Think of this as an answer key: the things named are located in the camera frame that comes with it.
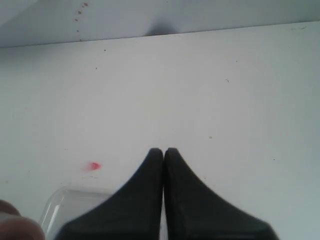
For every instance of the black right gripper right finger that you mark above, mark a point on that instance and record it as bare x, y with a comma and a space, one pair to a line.
194, 212

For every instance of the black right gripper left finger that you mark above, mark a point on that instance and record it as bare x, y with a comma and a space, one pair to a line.
131, 213

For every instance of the red ketchup squeeze bottle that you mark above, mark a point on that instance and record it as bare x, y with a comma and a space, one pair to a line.
14, 226

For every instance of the white rectangular plastic tray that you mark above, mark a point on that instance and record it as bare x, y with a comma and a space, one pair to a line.
68, 203

